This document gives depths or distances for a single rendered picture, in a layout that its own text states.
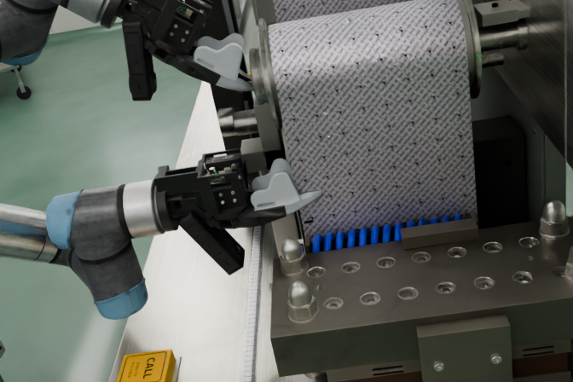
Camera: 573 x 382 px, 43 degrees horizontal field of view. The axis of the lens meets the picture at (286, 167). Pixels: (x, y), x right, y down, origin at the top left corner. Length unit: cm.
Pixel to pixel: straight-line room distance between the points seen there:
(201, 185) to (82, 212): 17
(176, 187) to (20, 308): 215
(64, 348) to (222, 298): 164
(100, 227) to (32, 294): 214
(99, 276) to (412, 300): 43
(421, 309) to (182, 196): 34
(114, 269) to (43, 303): 201
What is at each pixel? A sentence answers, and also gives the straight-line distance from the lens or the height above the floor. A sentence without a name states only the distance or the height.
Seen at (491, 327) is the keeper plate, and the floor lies 102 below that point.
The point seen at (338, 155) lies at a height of 115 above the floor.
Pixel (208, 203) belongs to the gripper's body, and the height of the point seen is 112.
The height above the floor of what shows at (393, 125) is 118.
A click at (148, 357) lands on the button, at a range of 104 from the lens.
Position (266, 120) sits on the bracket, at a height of 118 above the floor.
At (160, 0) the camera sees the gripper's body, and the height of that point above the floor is 137.
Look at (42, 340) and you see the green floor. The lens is 282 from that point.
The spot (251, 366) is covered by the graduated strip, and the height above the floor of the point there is 90.
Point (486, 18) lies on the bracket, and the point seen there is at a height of 128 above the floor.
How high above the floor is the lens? 156
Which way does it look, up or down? 27 degrees down
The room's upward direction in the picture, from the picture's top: 11 degrees counter-clockwise
